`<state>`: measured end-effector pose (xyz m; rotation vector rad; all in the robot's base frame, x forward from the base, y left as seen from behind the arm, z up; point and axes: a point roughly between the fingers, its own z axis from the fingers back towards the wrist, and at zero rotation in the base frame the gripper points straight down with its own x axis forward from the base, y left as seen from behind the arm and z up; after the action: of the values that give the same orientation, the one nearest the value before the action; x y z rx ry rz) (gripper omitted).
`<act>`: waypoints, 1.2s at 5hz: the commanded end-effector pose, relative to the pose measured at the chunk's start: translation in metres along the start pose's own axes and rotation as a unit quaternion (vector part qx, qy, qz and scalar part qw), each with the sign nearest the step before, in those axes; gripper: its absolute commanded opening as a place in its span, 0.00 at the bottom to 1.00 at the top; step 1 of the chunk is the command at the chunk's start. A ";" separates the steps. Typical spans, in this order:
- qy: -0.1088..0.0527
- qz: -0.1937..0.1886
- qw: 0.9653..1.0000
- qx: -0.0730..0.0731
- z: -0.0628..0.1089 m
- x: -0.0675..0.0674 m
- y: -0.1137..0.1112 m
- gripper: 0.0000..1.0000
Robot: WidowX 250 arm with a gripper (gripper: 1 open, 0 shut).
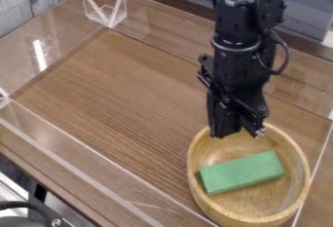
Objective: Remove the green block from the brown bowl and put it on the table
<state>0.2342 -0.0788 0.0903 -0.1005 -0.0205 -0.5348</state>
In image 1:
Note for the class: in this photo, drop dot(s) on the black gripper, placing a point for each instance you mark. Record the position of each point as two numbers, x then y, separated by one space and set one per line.
234 77

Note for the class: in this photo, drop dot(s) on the green rectangular block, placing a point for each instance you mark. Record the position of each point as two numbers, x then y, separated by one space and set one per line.
239 173

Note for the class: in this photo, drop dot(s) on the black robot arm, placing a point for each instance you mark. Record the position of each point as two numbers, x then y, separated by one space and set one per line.
242 21

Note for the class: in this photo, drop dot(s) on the brown wooden bowl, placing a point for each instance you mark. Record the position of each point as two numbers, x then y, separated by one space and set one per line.
262 205

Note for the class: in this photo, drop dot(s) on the clear acrylic corner bracket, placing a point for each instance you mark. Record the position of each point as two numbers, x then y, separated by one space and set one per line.
106 15

